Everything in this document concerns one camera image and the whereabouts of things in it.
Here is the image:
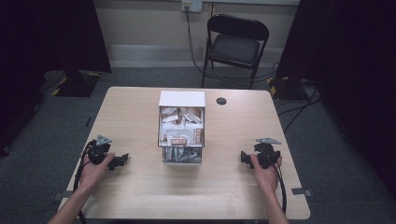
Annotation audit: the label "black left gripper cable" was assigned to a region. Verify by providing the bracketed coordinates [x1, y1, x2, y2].
[72, 139, 96, 224]

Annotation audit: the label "person's left hand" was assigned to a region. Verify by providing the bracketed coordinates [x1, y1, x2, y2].
[78, 151, 116, 194]

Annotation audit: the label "white box of packets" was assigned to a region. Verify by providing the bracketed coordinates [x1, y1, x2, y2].
[157, 90, 206, 166]

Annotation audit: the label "black stand base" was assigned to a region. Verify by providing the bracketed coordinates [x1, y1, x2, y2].
[265, 76, 310, 102]
[50, 70, 103, 98]

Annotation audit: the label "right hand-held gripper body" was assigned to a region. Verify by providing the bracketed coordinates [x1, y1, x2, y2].
[253, 137, 283, 170]

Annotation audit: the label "black curtain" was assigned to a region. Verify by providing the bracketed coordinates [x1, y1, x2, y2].
[0, 0, 113, 157]
[275, 0, 396, 200]

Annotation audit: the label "grey tape strip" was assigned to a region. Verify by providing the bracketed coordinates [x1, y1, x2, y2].
[51, 189, 75, 202]
[290, 187, 314, 197]

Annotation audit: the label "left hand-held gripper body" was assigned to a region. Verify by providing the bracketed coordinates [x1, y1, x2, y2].
[86, 134, 113, 165]

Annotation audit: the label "pile of brown white packets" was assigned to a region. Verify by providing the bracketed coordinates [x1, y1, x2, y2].
[159, 106, 205, 147]

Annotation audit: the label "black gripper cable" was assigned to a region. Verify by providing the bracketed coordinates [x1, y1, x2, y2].
[271, 161, 288, 216]
[72, 139, 96, 224]

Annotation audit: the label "person's right hand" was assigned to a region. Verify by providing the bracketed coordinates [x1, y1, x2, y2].
[249, 154, 284, 196]

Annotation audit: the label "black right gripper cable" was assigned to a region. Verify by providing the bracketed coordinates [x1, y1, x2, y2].
[271, 161, 288, 216]

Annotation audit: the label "pile of silver packets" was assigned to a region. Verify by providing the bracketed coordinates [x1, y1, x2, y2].
[163, 147, 202, 163]

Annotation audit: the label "black folding chair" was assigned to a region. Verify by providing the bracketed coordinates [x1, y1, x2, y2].
[201, 13, 271, 91]

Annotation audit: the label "white wall socket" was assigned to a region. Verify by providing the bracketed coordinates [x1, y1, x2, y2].
[181, 0, 204, 14]

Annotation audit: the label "black floor cables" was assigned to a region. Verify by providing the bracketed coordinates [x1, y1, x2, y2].
[276, 83, 322, 134]

